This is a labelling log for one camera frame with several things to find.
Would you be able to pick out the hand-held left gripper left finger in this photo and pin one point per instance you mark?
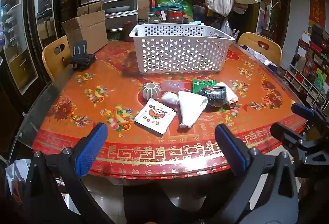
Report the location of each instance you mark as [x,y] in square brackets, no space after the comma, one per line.
[91,149]

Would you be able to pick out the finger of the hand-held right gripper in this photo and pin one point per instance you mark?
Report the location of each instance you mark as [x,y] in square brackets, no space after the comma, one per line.
[303,110]
[285,134]

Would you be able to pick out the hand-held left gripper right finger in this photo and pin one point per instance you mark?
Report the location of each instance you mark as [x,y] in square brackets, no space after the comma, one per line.
[231,149]

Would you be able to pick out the pink white soft bundle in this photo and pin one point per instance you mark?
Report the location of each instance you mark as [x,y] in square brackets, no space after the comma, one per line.
[232,99]

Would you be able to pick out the black soft roll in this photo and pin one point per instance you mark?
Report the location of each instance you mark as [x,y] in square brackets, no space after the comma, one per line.
[216,97]

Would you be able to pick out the white triangular soft pouch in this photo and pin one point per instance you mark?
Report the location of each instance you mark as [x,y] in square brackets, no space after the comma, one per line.
[191,108]

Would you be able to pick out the white cartoon printed packet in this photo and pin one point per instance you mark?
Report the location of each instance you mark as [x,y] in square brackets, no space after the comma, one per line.
[154,117]

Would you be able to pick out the green snack packet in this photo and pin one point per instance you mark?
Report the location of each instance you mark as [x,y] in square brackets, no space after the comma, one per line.
[201,85]

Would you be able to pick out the small white plastic bag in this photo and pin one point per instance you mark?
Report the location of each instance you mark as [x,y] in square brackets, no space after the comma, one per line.
[169,98]

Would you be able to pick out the clear pink plastic bag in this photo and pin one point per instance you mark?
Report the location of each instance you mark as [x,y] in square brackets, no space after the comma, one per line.
[177,86]

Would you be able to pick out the white ribbed round holder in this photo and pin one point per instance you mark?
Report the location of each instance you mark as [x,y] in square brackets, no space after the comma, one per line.
[151,90]

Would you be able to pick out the white perforated plastic basket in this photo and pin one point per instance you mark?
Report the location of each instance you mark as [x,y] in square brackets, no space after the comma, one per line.
[180,54]

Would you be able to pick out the shelf of assorted boxes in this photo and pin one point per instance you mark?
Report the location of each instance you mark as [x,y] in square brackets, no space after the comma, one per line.
[311,67]

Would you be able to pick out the wooden chair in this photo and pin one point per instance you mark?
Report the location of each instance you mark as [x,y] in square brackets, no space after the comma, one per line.
[52,57]
[272,49]

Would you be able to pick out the white blue bag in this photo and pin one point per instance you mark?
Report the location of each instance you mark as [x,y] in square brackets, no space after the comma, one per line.
[257,56]

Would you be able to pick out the black folding phone stand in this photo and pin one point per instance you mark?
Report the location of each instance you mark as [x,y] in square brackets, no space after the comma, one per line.
[81,57]

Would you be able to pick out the green plastic tray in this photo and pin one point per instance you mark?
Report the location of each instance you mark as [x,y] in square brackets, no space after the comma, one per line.
[114,35]

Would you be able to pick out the open cardboard box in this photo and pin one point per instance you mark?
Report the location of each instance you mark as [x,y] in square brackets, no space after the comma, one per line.
[87,31]

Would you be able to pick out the brown mug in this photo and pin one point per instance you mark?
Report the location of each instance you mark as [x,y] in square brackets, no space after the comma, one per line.
[128,31]

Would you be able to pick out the small cardboard box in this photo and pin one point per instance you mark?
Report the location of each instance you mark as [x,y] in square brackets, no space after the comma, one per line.
[88,9]

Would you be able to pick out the glass jar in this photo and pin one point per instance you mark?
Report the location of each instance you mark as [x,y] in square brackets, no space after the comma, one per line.
[154,18]

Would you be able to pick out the red wall hanging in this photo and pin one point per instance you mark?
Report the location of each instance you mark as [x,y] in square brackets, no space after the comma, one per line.
[316,8]

